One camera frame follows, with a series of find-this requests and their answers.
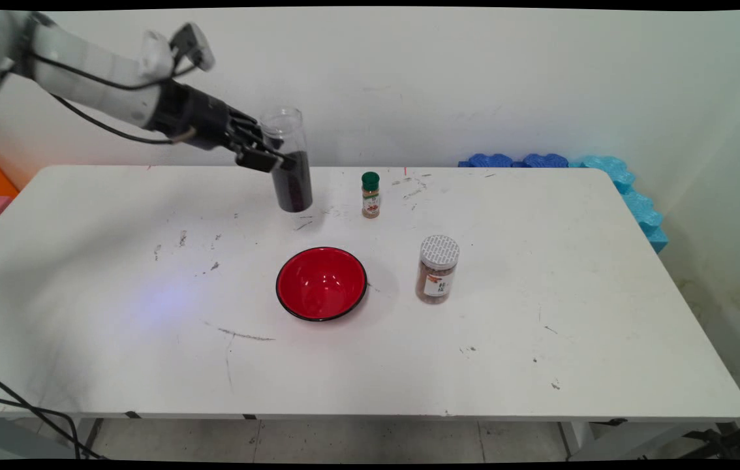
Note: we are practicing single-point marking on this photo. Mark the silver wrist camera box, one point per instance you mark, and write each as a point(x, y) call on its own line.
point(197, 46)

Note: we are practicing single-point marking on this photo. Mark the spice jar white patterned lid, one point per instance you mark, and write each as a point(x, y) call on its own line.
point(438, 251)

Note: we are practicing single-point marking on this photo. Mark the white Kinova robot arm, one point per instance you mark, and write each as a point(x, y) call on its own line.
point(76, 59)

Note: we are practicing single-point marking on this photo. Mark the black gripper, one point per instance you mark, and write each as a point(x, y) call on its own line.
point(194, 117)

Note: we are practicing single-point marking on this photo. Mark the dark blue foam mat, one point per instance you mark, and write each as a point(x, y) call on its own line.
point(491, 160)
point(545, 160)

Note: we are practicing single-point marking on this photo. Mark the small spice bottle green cap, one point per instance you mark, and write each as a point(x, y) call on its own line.
point(370, 196)

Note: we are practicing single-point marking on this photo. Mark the red bowl with black rim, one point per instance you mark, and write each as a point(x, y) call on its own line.
point(321, 284)

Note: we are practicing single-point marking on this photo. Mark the black stand legs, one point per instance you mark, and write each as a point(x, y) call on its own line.
point(709, 438)

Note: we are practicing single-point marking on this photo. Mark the clear jar with black seeds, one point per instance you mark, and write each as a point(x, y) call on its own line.
point(295, 189)

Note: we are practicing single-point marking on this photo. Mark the light blue foam mat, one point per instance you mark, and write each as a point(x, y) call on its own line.
point(637, 202)

